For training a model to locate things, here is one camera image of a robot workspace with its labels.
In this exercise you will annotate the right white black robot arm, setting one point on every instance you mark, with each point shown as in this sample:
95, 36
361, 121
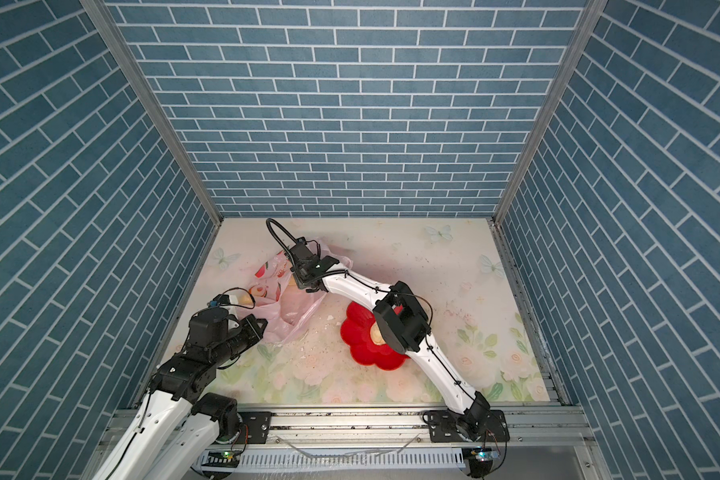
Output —
405, 326

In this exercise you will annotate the red flower-shaped bowl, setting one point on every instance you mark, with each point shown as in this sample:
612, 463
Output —
354, 332

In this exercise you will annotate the white cable duct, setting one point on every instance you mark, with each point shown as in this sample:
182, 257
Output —
288, 460

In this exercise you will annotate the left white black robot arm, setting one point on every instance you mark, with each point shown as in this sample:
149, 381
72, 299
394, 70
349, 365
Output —
177, 419

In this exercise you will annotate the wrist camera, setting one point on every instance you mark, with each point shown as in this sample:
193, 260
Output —
221, 301
304, 254

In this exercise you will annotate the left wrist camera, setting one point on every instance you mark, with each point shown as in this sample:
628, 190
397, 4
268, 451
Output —
221, 301

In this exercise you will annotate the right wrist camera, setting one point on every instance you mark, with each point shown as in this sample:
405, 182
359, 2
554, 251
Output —
304, 254

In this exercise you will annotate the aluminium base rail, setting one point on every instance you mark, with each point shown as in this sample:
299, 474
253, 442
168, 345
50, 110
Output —
548, 440

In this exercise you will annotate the pink plastic bag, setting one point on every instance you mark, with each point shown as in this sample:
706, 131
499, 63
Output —
273, 295

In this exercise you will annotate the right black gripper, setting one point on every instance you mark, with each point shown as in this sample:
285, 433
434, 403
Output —
300, 282

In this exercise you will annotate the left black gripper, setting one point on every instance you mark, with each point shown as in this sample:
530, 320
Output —
248, 324

